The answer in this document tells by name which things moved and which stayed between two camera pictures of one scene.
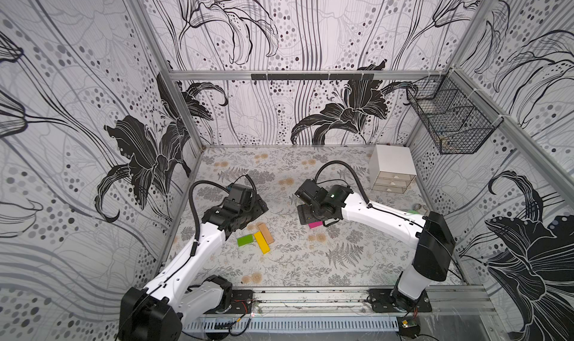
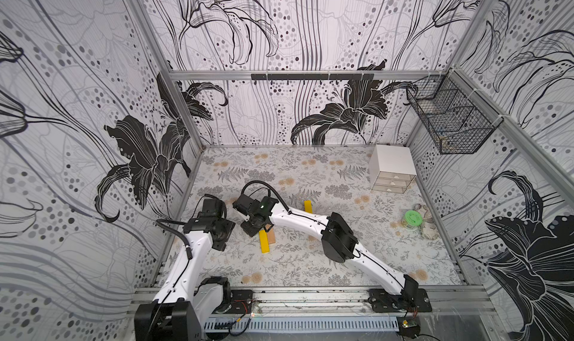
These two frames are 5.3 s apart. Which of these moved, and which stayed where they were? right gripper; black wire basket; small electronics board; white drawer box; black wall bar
Moved: right gripper
Stayed: small electronics board; black wall bar; black wire basket; white drawer box
